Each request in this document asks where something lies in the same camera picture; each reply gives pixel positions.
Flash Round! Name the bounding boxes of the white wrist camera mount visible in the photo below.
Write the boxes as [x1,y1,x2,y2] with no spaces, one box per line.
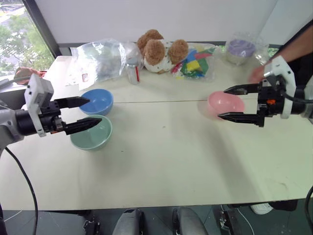
[24,73,55,138]
[263,55,297,119]

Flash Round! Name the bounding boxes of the green bowl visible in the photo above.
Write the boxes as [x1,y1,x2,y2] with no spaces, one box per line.
[69,114,113,152]

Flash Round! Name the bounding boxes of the bag of coloured foam blocks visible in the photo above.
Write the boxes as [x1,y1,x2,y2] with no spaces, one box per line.
[170,42,219,83]

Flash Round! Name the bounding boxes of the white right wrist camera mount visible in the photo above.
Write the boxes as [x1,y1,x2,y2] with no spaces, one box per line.
[263,55,297,119]

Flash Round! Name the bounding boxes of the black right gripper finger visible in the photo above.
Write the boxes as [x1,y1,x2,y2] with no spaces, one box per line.
[223,83,263,96]
[217,112,260,127]

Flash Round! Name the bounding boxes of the person's bare hand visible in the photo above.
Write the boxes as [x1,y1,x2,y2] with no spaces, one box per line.
[247,62,271,84]

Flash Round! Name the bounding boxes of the blue bowl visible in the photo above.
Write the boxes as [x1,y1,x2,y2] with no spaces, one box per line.
[79,88,114,117]

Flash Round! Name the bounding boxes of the large clear plastic bag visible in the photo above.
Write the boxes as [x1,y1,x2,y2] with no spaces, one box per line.
[70,37,128,92]

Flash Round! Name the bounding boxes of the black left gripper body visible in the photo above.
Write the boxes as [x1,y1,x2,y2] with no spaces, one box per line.
[39,99,67,135]

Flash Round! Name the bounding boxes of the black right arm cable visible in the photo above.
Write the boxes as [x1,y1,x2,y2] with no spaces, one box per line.
[304,185,313,235]

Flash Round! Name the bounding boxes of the person's dark clothing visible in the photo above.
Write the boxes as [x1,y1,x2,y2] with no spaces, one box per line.
[286,54,313,87]

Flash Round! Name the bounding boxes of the grey rounded robot leg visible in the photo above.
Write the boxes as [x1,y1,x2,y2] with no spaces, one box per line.
[172,207,209,235]
[112,208,145,235]

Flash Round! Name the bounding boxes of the bagged purple and white cup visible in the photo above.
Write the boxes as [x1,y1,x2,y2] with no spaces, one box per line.
[223,31,270,66]

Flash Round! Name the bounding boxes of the pink-red bowl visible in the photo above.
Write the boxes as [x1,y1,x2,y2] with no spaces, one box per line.
[207,91,246,121]

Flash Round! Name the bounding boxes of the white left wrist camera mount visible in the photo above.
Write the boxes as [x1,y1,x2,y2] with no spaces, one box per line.
[24,73,55,138]

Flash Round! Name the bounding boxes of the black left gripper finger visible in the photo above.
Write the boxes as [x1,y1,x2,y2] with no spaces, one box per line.
[54,96,91,110]
[65,117,103,136]

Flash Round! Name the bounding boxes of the brown and white plush toy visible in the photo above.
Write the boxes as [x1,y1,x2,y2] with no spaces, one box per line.
[136,29,190,75]

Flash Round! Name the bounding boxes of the small jar with red label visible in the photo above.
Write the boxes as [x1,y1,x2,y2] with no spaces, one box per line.
[125,57,142,85]

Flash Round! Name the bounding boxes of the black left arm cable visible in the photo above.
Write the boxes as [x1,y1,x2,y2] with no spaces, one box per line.
[4,146,39,235]

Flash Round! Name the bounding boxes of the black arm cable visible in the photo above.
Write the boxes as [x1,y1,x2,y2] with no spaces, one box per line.
[4,146,39,235]
[304,185,313,235]

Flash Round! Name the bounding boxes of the grey left wrist cable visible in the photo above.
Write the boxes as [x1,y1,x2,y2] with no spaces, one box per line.
[0,75,32,87]

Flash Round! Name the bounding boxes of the white floor cable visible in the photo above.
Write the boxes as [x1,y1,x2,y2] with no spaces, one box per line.
[237,208,255,235]

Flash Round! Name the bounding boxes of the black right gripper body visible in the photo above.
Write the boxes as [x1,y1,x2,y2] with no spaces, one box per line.
[256,79,286,128]

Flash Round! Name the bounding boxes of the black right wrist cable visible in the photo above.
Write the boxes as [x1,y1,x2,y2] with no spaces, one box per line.
[280,90,313,103]

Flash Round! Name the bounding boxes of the black bracket under table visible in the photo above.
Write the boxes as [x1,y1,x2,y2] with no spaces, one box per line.
[82,218,103,235]
[218,207,243,235]

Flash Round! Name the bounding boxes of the black window frame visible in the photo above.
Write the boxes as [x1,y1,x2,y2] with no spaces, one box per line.
[21,0,61,59]

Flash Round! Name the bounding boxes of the white sneaker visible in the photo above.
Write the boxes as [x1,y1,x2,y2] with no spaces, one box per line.
[250,202,275,216]

